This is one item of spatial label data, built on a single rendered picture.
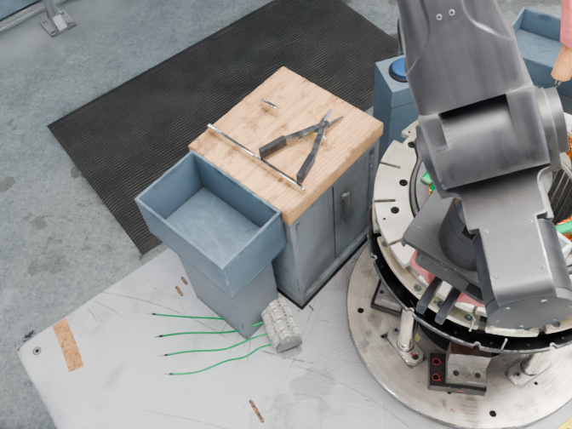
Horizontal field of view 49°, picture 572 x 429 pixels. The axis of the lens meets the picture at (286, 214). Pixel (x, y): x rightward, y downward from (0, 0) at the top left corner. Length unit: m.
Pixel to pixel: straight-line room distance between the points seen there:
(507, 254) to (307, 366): 0.63
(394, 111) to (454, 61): 0.64
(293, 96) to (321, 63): 1.60
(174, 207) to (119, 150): 1.47
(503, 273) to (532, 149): 0.08
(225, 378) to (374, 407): 0.23
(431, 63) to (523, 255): 0.13
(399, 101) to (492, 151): 0.61
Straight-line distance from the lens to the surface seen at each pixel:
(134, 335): 1.08
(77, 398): 1.08
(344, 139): 0.87
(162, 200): 0.89
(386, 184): 0.79
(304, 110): 0.91
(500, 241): 0.42
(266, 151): 0.83
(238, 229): 0.89
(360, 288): 1.04
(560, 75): 0.64
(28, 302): 2.16
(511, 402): 1.00
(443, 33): 0.37
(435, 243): 0.54
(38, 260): 2.23
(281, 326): 0.99
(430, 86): 0.38
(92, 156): 2.41
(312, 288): 1.04
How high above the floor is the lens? 1.73
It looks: 56 degrees down
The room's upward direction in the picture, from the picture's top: 9 degrees counter-clockwise
